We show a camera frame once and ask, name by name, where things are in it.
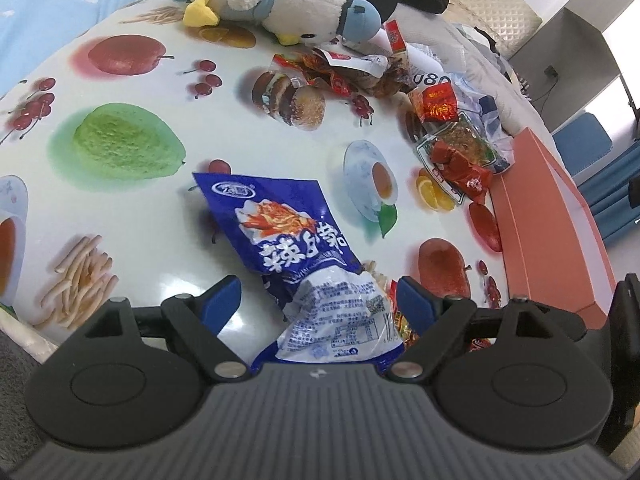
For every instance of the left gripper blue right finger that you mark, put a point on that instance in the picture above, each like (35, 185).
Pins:
(419, 307)

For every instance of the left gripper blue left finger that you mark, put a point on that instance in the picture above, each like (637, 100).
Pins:
(215, 307)

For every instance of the blue spicy snack bag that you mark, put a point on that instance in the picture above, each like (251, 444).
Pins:
(283, 230)

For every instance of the red snack packets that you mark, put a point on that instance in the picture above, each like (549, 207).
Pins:
(472, 180)

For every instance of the green edged pickle snack pack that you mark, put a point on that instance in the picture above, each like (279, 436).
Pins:
(465, 138)

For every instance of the red yellow cracker bag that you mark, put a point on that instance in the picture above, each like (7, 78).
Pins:
(406, 333)

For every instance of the brown white snack bag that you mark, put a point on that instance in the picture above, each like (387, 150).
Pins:
(345, 75)

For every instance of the pink cardboard box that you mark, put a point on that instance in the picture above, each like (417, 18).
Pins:
(552, 249)

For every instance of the fruit print tablecloth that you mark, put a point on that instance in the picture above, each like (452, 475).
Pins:
(155, 234)

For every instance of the small red snack packet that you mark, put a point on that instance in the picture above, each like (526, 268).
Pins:
(436, 103)

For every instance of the crumpled blue plastic bag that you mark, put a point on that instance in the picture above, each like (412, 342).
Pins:
(480, 107)

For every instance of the blue chair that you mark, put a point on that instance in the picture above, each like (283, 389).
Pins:
(582, 142)

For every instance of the red white stick packet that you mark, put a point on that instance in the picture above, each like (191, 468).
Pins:
(396, 40)

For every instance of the grey cabinet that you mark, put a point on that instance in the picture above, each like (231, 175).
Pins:
(569, 63)

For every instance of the penguin plush toy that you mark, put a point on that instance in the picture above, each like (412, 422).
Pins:
(310, 22)

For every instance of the quilted beige headboard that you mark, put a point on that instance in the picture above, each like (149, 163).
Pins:
(509, 22)

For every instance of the light blue bed sheet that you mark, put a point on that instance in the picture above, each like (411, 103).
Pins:
(32, 30)

